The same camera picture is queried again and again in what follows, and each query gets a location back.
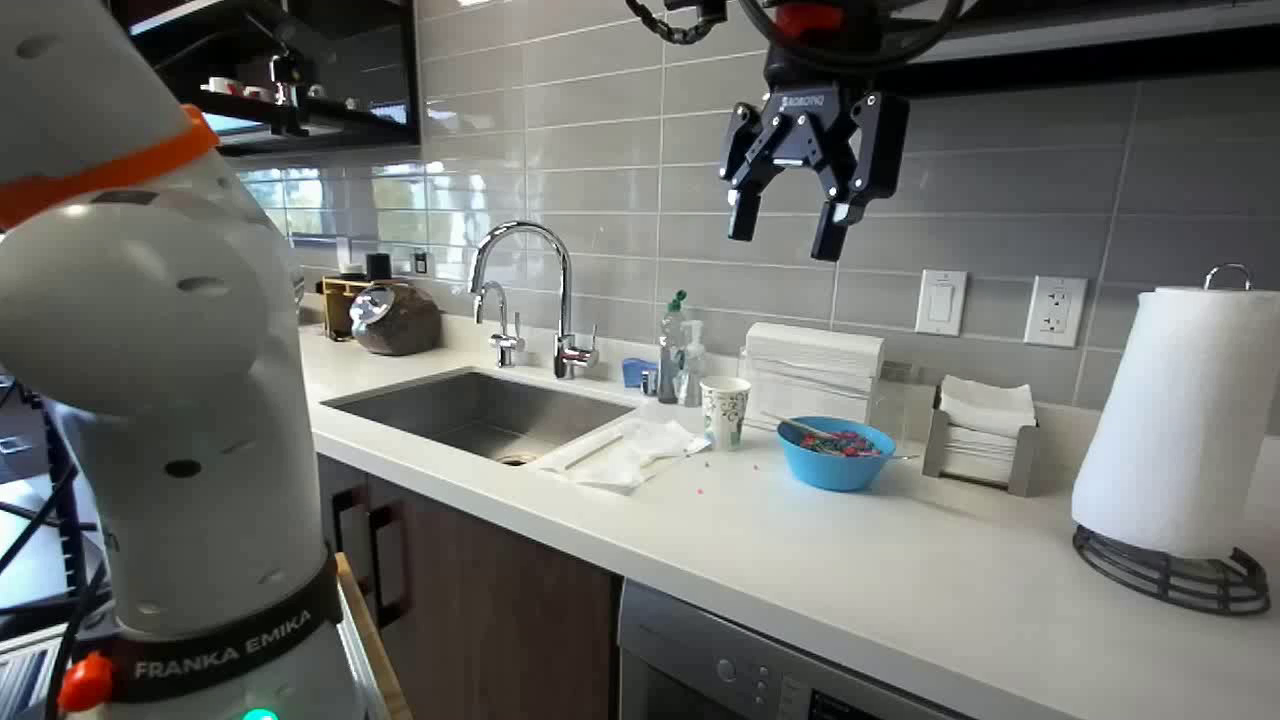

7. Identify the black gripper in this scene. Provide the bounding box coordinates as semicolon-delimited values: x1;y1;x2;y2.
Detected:
726;82;907;261

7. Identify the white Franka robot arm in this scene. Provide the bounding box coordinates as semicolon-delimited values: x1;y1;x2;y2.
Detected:
0;0;363;720

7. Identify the white paper cup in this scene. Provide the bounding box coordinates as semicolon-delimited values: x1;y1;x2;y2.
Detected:
704;376;753;447

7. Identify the white folded paper towel stack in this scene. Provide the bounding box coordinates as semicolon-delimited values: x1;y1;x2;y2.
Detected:
741;323;883;421

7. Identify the clear dish soap bottle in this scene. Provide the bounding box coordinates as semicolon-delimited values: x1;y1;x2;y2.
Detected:
655;286;699;405

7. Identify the blue sponge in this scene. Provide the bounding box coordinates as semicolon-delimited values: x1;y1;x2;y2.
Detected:
619;357;655;397

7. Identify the black range hood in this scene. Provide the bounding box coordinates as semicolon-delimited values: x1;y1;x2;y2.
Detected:
879;0;1280;97

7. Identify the blue plastic bowl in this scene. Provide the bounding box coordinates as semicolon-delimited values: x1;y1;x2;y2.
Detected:
775;416;898;492

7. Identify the chrome kitchen faucet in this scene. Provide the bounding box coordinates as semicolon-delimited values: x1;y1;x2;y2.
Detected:
463;217;600;382

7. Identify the white cloth on counter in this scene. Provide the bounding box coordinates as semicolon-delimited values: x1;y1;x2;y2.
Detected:
537;412;709;497

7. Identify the white power outlet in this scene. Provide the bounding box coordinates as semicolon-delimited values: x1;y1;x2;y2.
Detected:
1023;274;1090;348

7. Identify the metal napkin holder with napkins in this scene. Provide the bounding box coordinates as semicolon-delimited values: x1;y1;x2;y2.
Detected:
923;376;1041;497

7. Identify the stainless steel sink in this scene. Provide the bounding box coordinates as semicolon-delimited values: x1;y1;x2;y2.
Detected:
336;373;623;469

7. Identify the dark brown basket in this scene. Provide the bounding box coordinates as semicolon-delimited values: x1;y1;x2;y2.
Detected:
316;274;443;357

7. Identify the white paper towel roll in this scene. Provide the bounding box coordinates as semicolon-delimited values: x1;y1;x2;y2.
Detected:
1071;286;1280;561

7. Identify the stainless dishwasher front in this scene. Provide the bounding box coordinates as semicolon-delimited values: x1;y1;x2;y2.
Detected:
617;579;967;720

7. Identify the white light switch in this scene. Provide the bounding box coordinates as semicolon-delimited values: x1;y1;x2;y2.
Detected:
917;267;967;337

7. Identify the wooden cabinet with handles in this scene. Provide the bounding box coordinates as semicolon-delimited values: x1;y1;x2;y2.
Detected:
320;460;619;720

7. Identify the dark wall shelf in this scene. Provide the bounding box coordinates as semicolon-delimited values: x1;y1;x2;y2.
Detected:
106;0;422;157

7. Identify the black wire towel holder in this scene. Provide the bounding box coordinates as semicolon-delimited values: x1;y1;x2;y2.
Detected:
1071;524;1271;615

